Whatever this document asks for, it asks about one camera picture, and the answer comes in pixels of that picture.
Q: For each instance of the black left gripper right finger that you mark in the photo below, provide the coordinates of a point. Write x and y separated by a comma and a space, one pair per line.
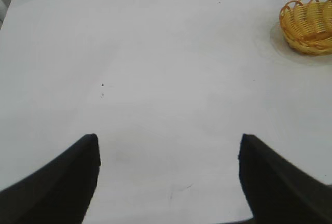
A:
280, 190

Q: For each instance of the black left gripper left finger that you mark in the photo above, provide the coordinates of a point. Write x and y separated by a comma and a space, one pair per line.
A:
46, 195

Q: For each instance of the yellow woven wicker basket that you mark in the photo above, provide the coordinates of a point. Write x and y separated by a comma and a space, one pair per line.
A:
308, 37

